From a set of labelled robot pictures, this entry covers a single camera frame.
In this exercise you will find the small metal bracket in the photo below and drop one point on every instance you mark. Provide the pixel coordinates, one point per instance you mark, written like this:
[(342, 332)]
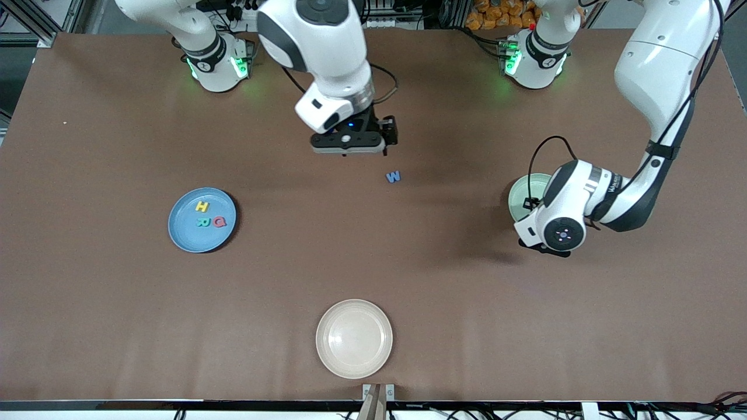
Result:
[(366, 391)]

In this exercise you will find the blue letter W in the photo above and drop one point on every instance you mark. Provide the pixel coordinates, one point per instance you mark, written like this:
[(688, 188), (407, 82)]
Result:
[(393, 177)]

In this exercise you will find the white power strip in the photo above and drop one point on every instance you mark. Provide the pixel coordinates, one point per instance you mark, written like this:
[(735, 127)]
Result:
[(248, 16)]

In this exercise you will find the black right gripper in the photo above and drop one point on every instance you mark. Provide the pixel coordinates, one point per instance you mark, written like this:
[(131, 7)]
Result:
[(369, 122)]

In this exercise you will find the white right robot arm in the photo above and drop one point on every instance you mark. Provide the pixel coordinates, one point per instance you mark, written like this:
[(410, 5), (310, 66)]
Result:
[(327, 46)]

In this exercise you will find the blue plate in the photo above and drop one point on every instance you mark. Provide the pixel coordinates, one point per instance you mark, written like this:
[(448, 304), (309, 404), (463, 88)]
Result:
[(201, 239)]

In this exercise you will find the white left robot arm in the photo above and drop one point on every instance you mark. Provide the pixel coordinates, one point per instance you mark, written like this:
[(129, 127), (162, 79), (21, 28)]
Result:
[(659, 58)]

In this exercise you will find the bag of orange items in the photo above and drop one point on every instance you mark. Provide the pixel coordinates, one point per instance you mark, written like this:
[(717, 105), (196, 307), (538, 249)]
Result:
[(496, 14)]

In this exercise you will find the beige plate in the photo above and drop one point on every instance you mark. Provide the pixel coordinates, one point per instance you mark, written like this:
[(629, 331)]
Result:
[(354, 338)]

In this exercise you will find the red letter Q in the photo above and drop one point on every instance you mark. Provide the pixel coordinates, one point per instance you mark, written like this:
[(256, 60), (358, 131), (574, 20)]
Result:
[(215, 221)]

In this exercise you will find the wooden stick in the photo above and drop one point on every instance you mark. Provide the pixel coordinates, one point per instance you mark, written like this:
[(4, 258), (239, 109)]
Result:
[(373, 408)]

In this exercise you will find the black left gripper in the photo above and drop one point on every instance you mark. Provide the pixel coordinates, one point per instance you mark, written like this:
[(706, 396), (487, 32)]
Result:
[(536, 200)]

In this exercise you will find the yellow letter H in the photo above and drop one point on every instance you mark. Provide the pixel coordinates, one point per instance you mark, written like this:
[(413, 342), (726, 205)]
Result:
[(202, 206)]

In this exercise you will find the aluminium frame post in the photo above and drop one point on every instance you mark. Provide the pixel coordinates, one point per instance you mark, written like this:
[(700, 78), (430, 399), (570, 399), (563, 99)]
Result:
[(452, 14), (44, 39), (736, 9)]

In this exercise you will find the green plate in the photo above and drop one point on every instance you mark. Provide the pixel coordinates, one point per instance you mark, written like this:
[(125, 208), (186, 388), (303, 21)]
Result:
[(522, 195)]

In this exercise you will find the teal letter R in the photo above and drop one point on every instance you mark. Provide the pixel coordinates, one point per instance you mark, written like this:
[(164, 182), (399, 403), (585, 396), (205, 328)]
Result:
[(202, 222)]

